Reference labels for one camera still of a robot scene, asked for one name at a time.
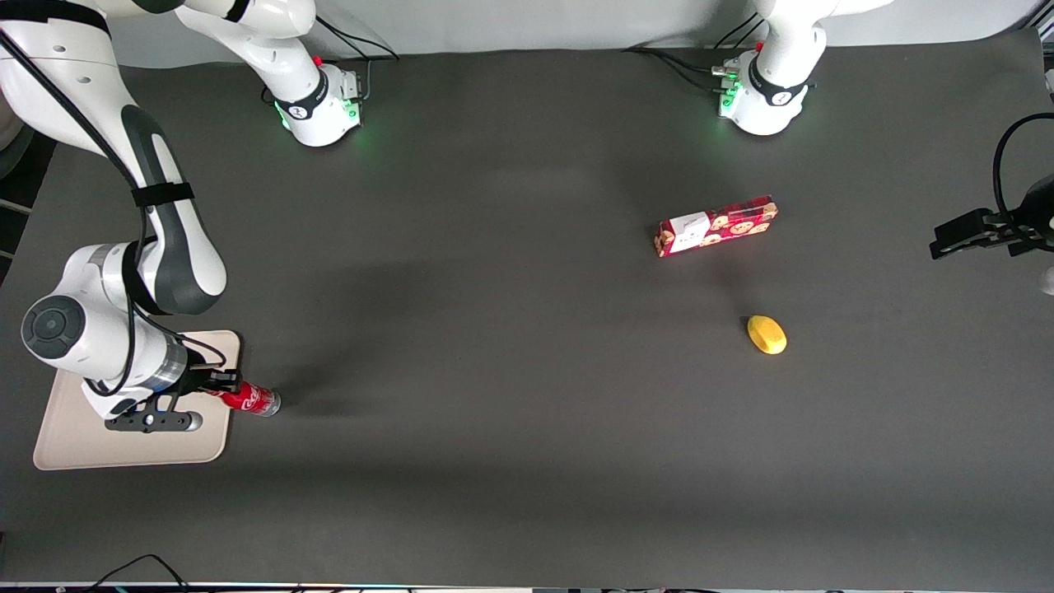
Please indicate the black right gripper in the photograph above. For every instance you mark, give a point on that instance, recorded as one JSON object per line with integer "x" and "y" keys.
{"x": 201, "y": 380}

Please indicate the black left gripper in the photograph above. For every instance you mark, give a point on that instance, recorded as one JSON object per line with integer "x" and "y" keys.
{"x": 1034, "y": 216}

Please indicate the red soda can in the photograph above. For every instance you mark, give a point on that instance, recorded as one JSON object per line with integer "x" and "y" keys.
{"x": 254, "y": 399}

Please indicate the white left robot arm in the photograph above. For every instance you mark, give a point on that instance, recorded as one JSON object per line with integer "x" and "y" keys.
{"x": 778, "y": 74}

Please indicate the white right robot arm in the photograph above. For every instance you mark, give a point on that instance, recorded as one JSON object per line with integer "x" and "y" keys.
{"x": 156, "y": 263}

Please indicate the beige plastic tray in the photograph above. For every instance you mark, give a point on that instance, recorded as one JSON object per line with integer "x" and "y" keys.
{"x": 123, "y": 445}

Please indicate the yellow lemon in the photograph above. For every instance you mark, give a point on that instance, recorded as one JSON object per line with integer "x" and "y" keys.
{"x": 767, "y": 335}

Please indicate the red tartan cookie box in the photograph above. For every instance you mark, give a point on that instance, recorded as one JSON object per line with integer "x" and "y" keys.
{"x": 715, "y": 226}

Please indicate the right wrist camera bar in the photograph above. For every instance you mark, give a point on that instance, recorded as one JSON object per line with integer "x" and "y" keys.
{"x": 152, "y": 422}

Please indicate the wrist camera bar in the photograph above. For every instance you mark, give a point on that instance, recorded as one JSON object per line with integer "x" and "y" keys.
{"x": 1047, "y": 281}
{"x": 152, "y": 422}

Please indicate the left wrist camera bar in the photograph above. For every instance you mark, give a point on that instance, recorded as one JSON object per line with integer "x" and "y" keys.
{"x": 1047, "y": 281}

